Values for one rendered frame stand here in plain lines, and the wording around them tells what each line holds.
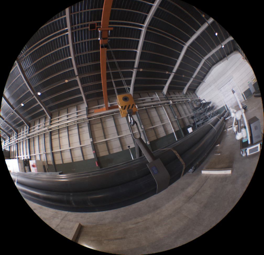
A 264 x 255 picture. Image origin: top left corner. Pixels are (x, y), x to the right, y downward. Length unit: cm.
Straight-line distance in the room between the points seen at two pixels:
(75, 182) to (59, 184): 21
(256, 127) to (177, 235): 270
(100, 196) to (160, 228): 138
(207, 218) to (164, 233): 71
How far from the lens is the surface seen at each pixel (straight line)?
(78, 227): 249
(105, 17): 453
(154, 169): 81
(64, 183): 99
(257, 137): 300
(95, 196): 81
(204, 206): 203
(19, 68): 1131
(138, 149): 112
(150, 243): 177
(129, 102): 114
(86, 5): 836
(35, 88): 1195
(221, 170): 271
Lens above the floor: 163
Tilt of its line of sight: 16 degrees up
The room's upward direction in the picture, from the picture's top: 18 degrees counter-clockwise
